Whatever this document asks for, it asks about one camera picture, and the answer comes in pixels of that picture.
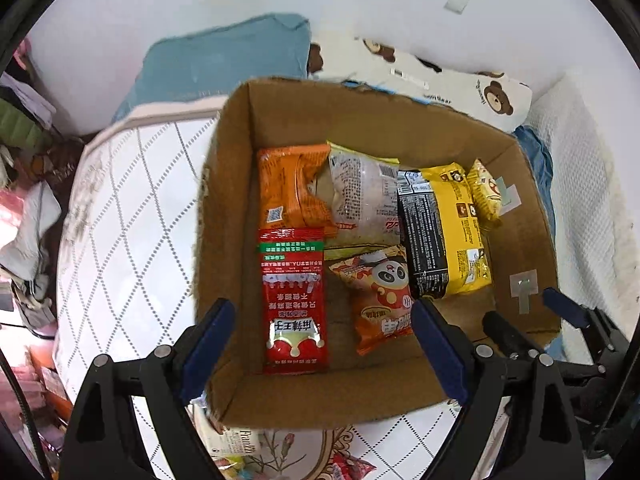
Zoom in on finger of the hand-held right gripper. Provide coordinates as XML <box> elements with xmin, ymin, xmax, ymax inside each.
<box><xmin>542</xmin><ymin>287</ymin><xmax>631</xmax><ymax>368</ymax></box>
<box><xmin>482</xmin><ymin>310</ymin><xmax>553</xmax><ymax>362</ymax></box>

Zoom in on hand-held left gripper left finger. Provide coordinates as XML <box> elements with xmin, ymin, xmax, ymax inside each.
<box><xmin>60</xmin><ymin>297</ymin><xmax>237</xmax><ymax>480</ymax></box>

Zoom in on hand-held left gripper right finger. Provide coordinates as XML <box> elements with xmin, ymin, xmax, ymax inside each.
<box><xmin>411</xmin><ymin>297</ymin><xmax>586</xmax><ymax>480</ymax></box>

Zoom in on cardboard box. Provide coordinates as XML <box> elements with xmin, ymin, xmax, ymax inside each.
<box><xmin>192</xmin><ymin>77</ymin><xmax>563</xmax><ymax>431</ymax></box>

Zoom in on orange panda snack packet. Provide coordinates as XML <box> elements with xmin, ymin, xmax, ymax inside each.
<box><xmin>327</xmin><ymin>245</ymin><xmax>418</xmax><ymax>357</ymax></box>

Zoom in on red snack packet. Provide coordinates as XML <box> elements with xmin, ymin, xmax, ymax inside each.
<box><xmin>257</xmin><ymin>227</ymin><xmax>331</xmax><ymax>375</ymax></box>

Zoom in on black and yellow snack packet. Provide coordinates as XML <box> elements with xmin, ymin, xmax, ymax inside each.
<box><xmin>396</xmin><ymin>162</ymin><xmax>493</xmax><ymax>300</ymax></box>

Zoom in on small yellow panda packet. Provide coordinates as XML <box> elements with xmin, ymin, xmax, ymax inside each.
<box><xmin>466</xmin><ymin>159</ymin><xmax>506</xmax><ymax>231</ymax></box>

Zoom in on pale yellow snack packet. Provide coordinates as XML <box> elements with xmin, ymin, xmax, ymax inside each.
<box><xmin>322</xmin><ymin>141</ymin><xmax>403</xmax><ymax>261</ymax></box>

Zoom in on white wafer packet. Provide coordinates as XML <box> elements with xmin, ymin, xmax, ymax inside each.
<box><xmin>202</xmin><ymin>425</ymin><xmax>263</xmax><ymax>458</ymax></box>

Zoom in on colourful candy packet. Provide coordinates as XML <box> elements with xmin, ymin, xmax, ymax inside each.
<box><xmin>212</xmin><ymin>457</ymin><xmax>251</xmax><ymax>480</ymax></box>

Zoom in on white knit blanket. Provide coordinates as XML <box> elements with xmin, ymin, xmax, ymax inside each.
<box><xmin>525</xmin><ymin>75</ymin><xmax>637</xmax><ymax>361</ymax></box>

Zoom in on blue bedsheet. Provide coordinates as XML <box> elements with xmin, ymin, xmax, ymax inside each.
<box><xmin>514</xmin><ymin>126</ymin><xmax>557</xmax><ymax>233</ymax></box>

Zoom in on small red triangular packet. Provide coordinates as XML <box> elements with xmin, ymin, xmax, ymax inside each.
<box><xmin>330</xmin><ymin>452</ymin><xmax>377</xmax><ymax>480</ymax></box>

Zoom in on white diamond-pattern quilt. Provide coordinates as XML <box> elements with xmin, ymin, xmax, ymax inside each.
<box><xmin>52</xmin><ymin>95</ymin><xmax>506</xmax><ymax>480</ymax></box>

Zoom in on pile of clothes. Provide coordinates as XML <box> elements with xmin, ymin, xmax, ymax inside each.
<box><xmin>0</xmin><ymin>180</ymin><xmax>63</xmax><ymax>331</ymax></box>

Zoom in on bear-print pillow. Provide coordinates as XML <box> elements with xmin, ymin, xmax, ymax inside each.
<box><xmin>307</xmin><ymin>35</ymin><xmax>533</xmax><ymax>133</ymax></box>

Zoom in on teal pillow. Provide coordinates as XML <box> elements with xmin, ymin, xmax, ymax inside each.
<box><xmin>112</xmin><ymin>12</ymin><xmax>311</xmax><ymax>122</ymax></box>

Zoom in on hanging clothes on rack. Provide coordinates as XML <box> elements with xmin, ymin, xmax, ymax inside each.
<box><xmin>0</xmin><ymin>40</ymin><xmax>67</xmax><ymax>161</ymax></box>

